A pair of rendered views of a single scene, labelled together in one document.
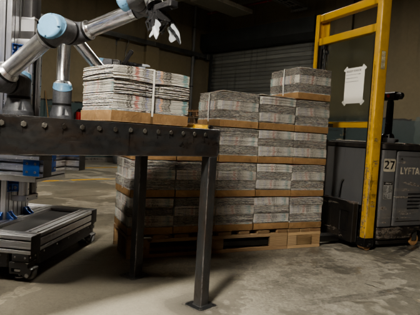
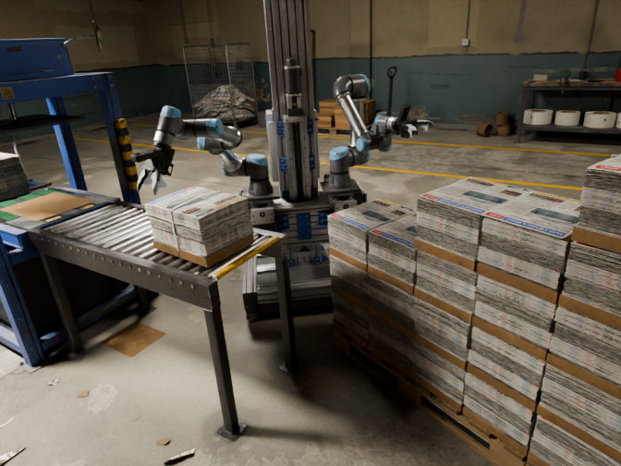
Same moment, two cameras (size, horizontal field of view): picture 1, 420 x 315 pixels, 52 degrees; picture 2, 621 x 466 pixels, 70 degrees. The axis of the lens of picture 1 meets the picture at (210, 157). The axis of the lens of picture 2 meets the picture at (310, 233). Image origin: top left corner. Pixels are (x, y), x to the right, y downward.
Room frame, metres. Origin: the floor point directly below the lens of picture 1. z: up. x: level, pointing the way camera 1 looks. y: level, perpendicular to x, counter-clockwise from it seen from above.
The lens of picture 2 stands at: (2.03, -1.60, 1.65)
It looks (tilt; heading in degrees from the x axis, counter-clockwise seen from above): 23 degrees down; 79
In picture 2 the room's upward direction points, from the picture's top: 3 degrees counter-clockwise
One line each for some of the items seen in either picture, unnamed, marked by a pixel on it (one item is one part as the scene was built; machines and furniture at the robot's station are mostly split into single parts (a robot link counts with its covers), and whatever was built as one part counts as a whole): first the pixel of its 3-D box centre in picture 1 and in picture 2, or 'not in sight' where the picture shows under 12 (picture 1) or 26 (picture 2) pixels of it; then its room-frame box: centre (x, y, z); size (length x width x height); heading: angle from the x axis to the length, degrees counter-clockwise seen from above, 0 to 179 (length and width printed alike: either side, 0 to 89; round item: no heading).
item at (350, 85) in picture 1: (347, 79); not in sight; (3.45, -1.05, 1.28); 0.57 x 0.01 x 0.65; 25
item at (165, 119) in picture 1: (155, 119); (219, 246); (1.98, 0.26, 0.83); 0.29 x 0.16 x 0.04; 40
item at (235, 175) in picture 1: (205, 186); (437, 315); (2.96, 0.02, 0.42); 1.17 x 0.39 x 0.83; 115
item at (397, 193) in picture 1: (371, 189); not in sight; (3.60, -1.37, 0.40); 0.69 x 0.55 x 0.80; 25
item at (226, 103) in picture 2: not in sight; (221, 87); (2.32, 8.56, 0.85); 1.21 x 0.83 x 1.71; 136
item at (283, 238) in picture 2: not in sight; (188, 226); (1.82, 0.81, 0.74); 1.34 x 0.05 x 0.12; 136
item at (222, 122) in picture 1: (226, 124); (470, 239); (3.01, -0.10, 0.86); 0.38 x 0.29 x 0.04; 25
